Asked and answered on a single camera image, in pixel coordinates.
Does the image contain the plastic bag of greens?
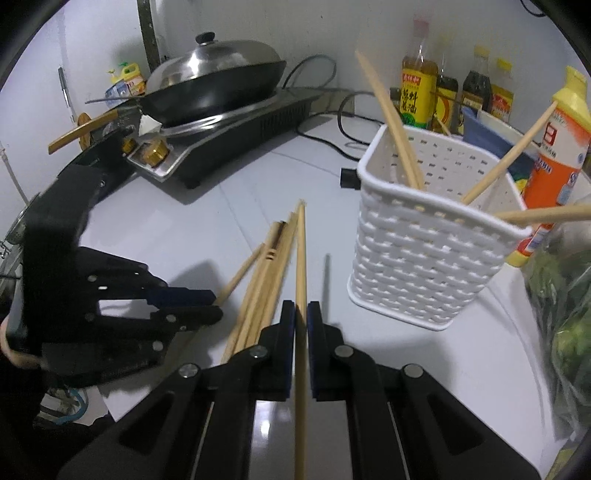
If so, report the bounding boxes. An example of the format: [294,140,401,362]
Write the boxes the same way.
[524,222,590,436]

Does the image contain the yellow cap amber bottle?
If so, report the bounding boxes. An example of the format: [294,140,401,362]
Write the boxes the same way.
[490,58,514,123]

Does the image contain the white plastic utensil basket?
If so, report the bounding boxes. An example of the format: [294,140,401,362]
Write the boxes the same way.
[348,126,532,331]

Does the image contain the orange yellow squeeze bottle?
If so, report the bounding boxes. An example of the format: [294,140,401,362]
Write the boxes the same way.
[505,65,591,269]

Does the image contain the black wok with wooden handle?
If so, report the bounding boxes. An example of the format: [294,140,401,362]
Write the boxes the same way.
[47,59,289,156]

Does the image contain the black power cord with plug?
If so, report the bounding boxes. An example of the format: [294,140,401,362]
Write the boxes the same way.
[280,54,385,191]

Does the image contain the person's left hand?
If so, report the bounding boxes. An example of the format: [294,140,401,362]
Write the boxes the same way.
[0,318,41,369]

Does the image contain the blue bowl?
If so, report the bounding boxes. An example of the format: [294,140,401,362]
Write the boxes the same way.
[462,106,539,181]

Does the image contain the yellow detergent bottle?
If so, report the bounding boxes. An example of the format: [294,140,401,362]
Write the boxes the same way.
[105,62,146,107]

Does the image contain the small black electric pot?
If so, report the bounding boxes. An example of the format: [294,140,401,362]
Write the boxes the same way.
[74,126,134,175]

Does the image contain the bamboo chopstick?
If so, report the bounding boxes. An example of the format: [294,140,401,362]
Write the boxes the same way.
[221,222,283,364]
[378,87,427,191]
[294,201,307,480]
[461,101,558,205]
[495,204,591,226]
[243,212,296,348]
[356,50,425,190]
[214,243,264,306]

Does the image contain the yellow cap dark sauce bottle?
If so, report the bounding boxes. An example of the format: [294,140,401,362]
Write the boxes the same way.
[434,34,461,133]

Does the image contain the wooden spatula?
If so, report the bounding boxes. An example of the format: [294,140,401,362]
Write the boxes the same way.
[75,112,96,151]

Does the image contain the red cap cooking oil bottle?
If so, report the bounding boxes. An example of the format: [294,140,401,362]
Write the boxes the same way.
[400,19,439,129]

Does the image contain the yellow cap soy sauce bottle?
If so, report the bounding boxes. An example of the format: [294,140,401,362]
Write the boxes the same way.
[461,45,492,112]

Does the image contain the grey vertical pipe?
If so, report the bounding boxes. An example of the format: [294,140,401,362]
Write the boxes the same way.
[136,0,160,72]

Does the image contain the silver induction cooker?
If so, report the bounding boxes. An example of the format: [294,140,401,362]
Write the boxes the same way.
[127,88,322,189]

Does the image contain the steel wok lid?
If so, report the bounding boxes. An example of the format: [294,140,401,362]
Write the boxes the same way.
[146,32,286,93]

